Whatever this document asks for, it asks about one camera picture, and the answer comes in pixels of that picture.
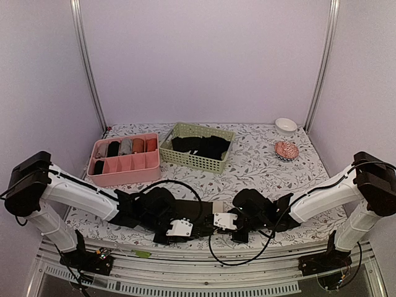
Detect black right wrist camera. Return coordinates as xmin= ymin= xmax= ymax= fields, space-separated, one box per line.
xmin=233 ymin=189 xmax=271 ymax=217

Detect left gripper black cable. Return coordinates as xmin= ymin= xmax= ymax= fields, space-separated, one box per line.
xmin=137 ymin=179 xmax=204 ymax=223

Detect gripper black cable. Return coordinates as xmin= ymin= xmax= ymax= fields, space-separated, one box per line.
xmin=209 ymin=210 xmax=295 ymax=266
xmin=137 ymin=179 xmax=204 ymax=223

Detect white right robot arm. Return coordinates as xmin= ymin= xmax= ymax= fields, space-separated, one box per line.
xmin=212 ymin=152 xmax=395 ymax=270

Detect grey rolled underwear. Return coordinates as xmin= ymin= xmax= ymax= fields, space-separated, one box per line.
xmin=119 ymin=138 xmax=132 ymax=156

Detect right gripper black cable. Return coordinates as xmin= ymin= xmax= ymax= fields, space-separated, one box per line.
xmin=209 ymin=210 xmax=295 ymax=266

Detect green plastic basket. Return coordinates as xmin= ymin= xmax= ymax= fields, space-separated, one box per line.
xmin=160 ymin=122 xmax=235 ymax=174

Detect left aluminium frame post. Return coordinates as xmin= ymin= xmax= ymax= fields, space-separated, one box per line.
xmin=70 ymin=0 xmax=108 ymax=132

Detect dark green underwear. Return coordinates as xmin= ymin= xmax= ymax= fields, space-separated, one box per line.
xmin=173 ymin=200 xmax=225 ymax=228

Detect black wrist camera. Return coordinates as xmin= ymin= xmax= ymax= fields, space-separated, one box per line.
xmin=233 ymin=189 xmax=271 ymax=217
xmin=137 ymin=187 xmax=176 ymax=220

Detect black rolled underwear front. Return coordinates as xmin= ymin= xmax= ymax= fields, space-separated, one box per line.
xmin=93 ymin=160 xmax=105 ymax=175

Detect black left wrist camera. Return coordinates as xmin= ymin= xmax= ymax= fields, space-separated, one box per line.
xmin=137 ymin=187 xmax=176 ymax=220

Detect orange rolled underwear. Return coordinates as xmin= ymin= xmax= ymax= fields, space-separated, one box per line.
xmin=145 ymin=138 xmax=158 ymax=152

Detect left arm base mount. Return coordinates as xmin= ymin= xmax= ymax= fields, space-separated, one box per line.
xmin=59 ymin=230 xmax=114 ymax=276

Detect aluminium front rail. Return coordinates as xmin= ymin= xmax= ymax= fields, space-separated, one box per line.
xmin=29 ymin=238 xmax=386 ymax=297

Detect white ceramic bowl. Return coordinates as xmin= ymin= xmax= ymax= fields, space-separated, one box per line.
xmin=275 ymin=118 xmax=298 ymax=137

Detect black rolled underwear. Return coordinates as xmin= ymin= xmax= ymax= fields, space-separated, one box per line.
xmin=93 ymin=160 xmax=105 ymax=175
xmin=107 ymin=141 xmax=121 ymax=158

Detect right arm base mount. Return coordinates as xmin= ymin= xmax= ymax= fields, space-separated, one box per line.
xmin=298 ymin=231 xmax=352 ymax=276

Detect aluminium frame post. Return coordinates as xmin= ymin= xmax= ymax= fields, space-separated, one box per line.
xmin=70 ymin=0 xmax=108 ymax=132
xmin=304 ymin=0 xmax=340 ymax=134

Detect beige rolled underwear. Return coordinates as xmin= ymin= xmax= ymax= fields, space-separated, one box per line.
xmin=95 ymin=143 xmax=108 ymax=158

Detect green tape piece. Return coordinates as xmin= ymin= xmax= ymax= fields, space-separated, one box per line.
xmin=132 ymin=249 xmax=152 ymax=259

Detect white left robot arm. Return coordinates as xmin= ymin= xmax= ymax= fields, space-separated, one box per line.
xmin=1 ymin=151 xmax=203 ymax=269

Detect pink divided organizer box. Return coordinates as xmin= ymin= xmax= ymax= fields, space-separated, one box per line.
xmin=87 ymin=133 xmax=161 ymax=187

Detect black clothes in basket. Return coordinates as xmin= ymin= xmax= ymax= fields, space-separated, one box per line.
xmin=171 ymin=136 xmax=231 ymax=161

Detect brown rolled underwear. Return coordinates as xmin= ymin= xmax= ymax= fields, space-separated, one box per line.
xmin=132 ymin=138 xmax=145 ymax=154

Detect right aluminium frame post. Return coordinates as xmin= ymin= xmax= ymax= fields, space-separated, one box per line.
xmin=304 ymin=0 xmax=340 ymax=134

